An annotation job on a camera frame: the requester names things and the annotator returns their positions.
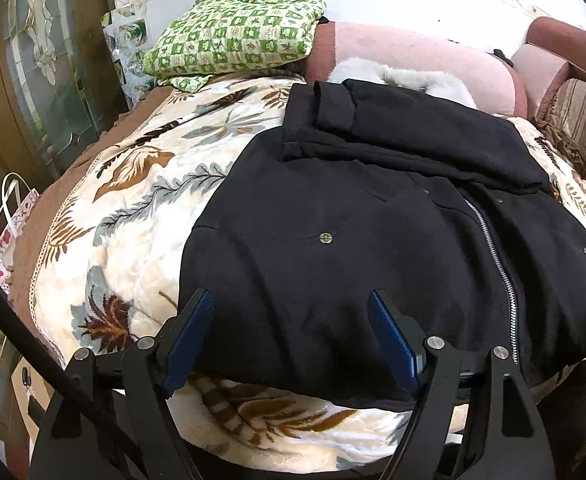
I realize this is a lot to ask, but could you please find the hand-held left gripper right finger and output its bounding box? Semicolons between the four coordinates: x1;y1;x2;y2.
367;289;557;480

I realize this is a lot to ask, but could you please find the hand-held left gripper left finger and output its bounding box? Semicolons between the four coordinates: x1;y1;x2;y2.
32;288;217;480

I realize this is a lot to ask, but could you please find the black zip jacket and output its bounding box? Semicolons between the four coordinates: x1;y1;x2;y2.
177;79;586;411

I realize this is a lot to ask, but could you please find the cream leaf-print blanket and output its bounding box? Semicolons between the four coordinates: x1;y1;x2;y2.
10;72;586;473

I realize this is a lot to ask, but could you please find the black diagonal rod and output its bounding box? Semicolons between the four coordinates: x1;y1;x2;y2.
0;259;146;480

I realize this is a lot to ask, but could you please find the floral paper gift bag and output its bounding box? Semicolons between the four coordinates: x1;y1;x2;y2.
0;172;40;295

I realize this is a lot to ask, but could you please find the white fur trim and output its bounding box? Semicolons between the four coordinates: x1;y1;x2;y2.
328;56;478;109

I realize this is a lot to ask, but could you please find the pink sofa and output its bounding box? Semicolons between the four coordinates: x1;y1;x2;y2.
304;16;586;120

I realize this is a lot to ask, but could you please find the striped beige sofa cushion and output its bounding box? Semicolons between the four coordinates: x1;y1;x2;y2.
532;76;586;192

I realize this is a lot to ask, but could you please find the green checked pillow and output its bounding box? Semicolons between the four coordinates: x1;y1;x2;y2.
142;0;327;92

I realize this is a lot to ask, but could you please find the wooden stained-glass door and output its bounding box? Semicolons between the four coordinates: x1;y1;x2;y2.
0;0;126;261

